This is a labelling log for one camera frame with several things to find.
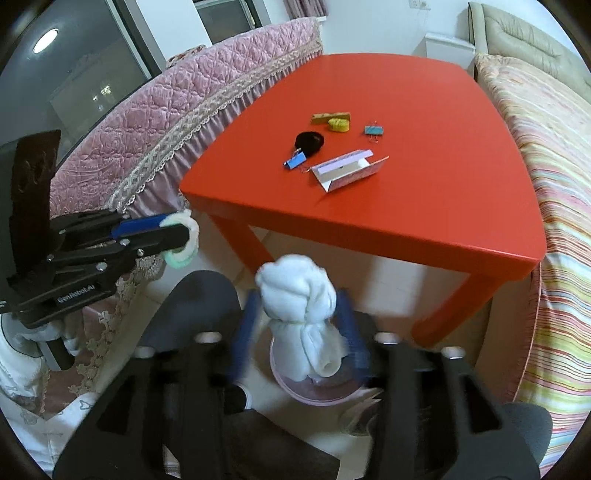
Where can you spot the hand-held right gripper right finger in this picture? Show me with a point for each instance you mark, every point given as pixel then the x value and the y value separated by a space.
pixel 354 332

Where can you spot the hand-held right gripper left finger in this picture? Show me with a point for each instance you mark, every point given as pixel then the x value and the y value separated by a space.
pixel 244 332

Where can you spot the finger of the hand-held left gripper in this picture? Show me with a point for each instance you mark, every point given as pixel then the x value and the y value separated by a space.
pixel 161 240
pixel 138 225

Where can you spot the white green hair scrunchie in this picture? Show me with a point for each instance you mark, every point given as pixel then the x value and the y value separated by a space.
pixel 192 230

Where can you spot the white sock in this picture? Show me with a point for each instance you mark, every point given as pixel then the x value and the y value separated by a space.
pixel 295 300

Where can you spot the pink trash bin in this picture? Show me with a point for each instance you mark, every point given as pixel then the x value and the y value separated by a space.
pixel 318 396

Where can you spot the pink white paper box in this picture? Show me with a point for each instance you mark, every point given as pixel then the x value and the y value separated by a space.
pixel 351 174

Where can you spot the wooden clothespin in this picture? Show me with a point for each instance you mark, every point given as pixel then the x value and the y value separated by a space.
pixel 323 117

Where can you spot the small yellow object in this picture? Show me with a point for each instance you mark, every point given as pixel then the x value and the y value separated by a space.
pixel 338 125

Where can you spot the person's left hand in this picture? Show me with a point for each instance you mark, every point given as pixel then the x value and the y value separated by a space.
pixel 71 344

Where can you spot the pink quilted sofa cover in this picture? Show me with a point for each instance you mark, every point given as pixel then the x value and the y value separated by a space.
pixel 184 97

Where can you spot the red table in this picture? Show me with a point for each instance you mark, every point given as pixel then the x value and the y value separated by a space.
pixel 392 194

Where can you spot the large dark glass window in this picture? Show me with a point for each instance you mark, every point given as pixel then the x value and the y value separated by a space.
pixel 78 69

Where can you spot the pink patterned cushion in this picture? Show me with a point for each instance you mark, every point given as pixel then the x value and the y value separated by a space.
pixel 187 56

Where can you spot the person's right leg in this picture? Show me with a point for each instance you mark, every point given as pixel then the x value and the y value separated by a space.
pixel 526 434

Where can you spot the bed with striped cover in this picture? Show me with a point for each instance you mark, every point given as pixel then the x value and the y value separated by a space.
pixel 558 161

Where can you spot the pink curtain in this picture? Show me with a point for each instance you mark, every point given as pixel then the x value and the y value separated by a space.
pixel 304 7

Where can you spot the white nightstand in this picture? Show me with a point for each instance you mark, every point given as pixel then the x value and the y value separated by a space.
pixel 443 51

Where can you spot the beige padded headboard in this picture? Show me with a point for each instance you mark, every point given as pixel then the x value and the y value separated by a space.
pixel 517 32

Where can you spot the white wall socket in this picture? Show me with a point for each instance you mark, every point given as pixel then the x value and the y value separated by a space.
pixel 421 3

